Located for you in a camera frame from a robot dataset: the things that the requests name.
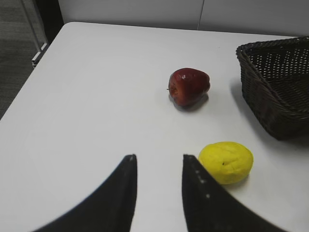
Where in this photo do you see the dark woven wicker basket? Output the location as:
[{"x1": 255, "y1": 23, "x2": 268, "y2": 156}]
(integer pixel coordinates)
[{"x1": 236, "y1": 36, "x2": 309, "y2": 140}]

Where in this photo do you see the yellow lemon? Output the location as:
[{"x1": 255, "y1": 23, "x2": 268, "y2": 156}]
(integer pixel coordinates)
[{"x1": 198, "y1": 142, "x2": 253, "y2": 185}]

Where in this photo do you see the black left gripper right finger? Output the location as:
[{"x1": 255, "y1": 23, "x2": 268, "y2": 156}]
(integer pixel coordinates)
[{"x1": 183, "y1": 154, "x2": 282, "y2": 232}]

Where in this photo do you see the metal frame post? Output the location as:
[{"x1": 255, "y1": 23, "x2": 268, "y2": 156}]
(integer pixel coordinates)
[{"x1": 19, "y1": 0, "x2": 50, "y2": 68}]

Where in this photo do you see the red apple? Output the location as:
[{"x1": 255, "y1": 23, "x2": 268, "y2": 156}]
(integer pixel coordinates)
[{"x1": 167, "y1": 68, "x2": 211, "y2": 107}]

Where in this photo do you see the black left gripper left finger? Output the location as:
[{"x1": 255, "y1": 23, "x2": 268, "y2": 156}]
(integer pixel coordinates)
[{"x1": 38, "y1": 154, "x2": 137, "y2": 232}]

